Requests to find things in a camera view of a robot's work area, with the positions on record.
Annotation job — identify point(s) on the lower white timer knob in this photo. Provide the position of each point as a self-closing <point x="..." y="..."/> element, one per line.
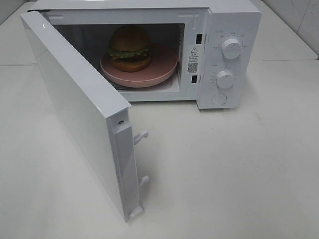
<point x="225" y="79"/>

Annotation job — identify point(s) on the upper white power knob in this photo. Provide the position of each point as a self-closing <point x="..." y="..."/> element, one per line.
<point x="231" y="47"/>

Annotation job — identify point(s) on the white microwave door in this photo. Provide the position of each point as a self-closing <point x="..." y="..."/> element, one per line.
<point x="93" y="111"/>

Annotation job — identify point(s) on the white microwave oven body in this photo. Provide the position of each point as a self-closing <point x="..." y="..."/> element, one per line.
<point x="98" y="56"/>

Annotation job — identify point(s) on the round white door button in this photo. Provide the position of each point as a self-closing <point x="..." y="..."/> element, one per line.
<point x="219" y="99"/>

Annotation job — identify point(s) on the burger with lettuce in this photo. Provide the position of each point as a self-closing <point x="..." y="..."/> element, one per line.
<point x="129" y="48"/>

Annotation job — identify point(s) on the white warning label sticker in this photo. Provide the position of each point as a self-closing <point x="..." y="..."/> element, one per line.
<point x="193" y="59"/>

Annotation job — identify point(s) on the pink round plate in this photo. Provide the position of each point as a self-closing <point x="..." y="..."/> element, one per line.
<point x="163" y="63"/>

